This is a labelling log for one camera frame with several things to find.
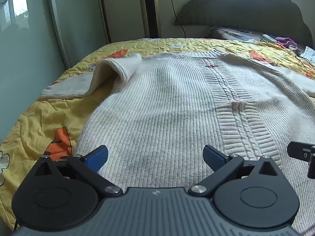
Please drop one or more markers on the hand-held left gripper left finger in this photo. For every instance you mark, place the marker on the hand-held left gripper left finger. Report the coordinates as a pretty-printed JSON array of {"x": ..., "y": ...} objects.
[{"x": 96, "y": 157}]

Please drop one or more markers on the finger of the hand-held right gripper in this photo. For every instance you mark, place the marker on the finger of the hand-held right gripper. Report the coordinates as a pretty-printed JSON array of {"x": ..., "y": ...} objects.
[{"x": 299, "y": 150}]

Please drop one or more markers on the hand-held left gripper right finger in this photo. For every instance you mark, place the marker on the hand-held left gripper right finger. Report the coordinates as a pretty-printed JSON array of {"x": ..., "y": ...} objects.
[{"x": 214, "y": 158}]

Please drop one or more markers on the white knit sweater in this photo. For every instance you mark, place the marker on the white knit sweater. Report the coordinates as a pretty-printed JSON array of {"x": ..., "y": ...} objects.
[{"x": 167, "y": 98}]

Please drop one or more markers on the yellow carrot-print quilt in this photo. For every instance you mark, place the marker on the yellow carrot-print quilt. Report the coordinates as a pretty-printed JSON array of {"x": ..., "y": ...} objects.
[{"x": 49, "y": 118}]

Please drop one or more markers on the purple cloth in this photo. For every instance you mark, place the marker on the purple cloth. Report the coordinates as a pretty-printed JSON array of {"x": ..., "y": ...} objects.
[{"x": 285, "y": 41}]

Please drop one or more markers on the white power strip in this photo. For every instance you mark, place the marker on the white power strip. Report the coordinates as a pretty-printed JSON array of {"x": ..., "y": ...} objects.
[{"x": 269, "y": 38}]

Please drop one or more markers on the glass wardrobe sliding door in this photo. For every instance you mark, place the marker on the glass wardrobe sliding door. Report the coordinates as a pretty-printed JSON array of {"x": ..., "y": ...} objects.
[{"x": 37, "y": 29}]

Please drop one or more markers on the grey scalloped headboard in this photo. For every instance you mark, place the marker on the grey scalloped headboard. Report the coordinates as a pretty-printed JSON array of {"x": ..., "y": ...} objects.
[{"x": 241, "y": 7}]

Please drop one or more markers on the gold tower fan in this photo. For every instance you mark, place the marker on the gold tower fan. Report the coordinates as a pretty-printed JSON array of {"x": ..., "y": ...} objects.
[{"x": 149, "y": 9}]

